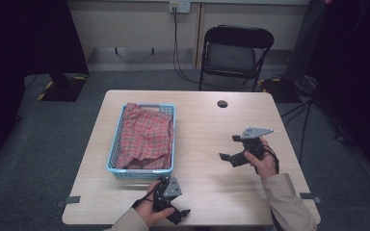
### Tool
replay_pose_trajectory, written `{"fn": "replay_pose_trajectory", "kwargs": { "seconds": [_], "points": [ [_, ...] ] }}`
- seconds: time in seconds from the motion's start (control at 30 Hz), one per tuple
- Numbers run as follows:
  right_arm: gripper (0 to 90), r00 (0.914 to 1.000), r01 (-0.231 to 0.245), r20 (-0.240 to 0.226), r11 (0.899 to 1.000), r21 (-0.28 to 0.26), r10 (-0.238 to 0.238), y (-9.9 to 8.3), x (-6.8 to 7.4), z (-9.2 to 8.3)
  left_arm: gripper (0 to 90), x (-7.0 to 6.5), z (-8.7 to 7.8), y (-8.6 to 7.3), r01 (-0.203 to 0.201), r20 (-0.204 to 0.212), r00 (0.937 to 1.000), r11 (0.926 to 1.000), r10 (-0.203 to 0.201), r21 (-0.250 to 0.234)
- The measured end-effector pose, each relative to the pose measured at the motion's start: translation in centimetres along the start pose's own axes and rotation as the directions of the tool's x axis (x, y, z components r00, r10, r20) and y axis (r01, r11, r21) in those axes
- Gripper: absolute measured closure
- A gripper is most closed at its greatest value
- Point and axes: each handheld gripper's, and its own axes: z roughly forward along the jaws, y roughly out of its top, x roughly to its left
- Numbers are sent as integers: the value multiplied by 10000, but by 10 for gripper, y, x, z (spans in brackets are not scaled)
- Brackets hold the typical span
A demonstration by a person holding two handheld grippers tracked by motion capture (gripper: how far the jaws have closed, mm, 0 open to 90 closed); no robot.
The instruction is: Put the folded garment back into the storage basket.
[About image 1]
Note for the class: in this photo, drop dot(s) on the white wall socket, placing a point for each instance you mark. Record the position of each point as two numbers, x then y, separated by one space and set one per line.
179 6

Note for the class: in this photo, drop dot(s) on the black stand base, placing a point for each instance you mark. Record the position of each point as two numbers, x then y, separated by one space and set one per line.
62 88

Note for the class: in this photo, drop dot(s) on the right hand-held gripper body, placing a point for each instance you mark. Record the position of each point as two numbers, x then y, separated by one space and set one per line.
253 145

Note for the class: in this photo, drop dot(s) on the grey tape strip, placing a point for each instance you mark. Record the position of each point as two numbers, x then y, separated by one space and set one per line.
310 196
69 200

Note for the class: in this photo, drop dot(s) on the person's right hand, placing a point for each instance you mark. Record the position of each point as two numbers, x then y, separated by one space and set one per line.
265 166

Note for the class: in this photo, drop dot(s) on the blue plastic basket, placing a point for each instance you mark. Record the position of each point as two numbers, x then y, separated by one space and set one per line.
141 173

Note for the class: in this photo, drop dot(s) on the black floor base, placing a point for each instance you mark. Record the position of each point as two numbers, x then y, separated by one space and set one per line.
279 89

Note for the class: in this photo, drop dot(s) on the black folding chair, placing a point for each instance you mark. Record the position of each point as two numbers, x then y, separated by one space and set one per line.
231 57

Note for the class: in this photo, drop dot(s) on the person's left hand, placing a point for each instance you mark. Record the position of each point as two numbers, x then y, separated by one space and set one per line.
147 211

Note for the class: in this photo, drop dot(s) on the pink plaid cloth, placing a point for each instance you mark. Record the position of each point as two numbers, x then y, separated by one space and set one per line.
144 138

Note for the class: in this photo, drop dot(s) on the dark curtain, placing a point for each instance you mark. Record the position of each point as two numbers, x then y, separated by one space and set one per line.
359 64
13 48

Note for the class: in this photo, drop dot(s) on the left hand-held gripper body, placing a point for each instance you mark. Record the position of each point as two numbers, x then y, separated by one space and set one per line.
171 191

